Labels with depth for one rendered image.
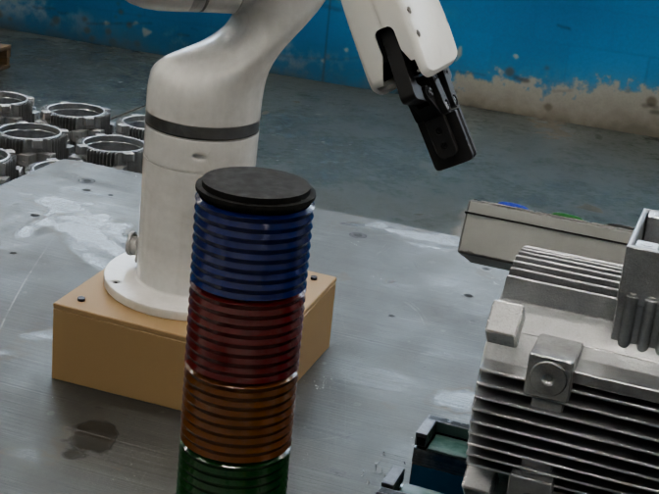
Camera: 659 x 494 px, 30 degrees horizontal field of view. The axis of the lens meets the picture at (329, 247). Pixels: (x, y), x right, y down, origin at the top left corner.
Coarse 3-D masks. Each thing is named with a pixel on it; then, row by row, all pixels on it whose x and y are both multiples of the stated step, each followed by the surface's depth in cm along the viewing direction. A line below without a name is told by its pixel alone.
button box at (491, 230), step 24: (480, 216) 110; (504, 216) 110; (528, 216) 109; (552, 216) 109; (480, 240) 110; (504, 240) 109; (528, 240) 109; (552, 240) 108; (576, 240) 108; (600, 240) 107; (624, 240) 106; (480, 264) 116; (504, 264) 111
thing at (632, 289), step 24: (648, 216) 88; (648, 240) 89; (624, 264) 81; (648, 264) 81; (624, 288) 82; (648, 288) 81; (624, 312) 82; (648, 312) 81; (624, 336) 82; (648, 336) 82
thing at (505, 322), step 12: (492, 312) 84; (504, 312) 83; (516, 312) 83; (492, 324) 83; (504, 324) 83; (516, 324) 83; (492, 336) 84; (504, 336) 83; (516, 336) 83; (468, 468) 88; (480, 468) 88; (468, 480) 87; (480, 480) 87; (492, 480) 87; (468, 492) 88; (480, 492) 87; (492, 492) 87
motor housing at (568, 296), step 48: (528, 288) 86; (576, 288) 85; (528, 336) 84; (576, 336) 84; (480, 384) 83; (576, 384) 82; (624, 384) 80; (480, 432) 84; (528, 432) 83; (576, 432) 81; (624, 432) 80; (576, 480) 83; (624, 480) 81
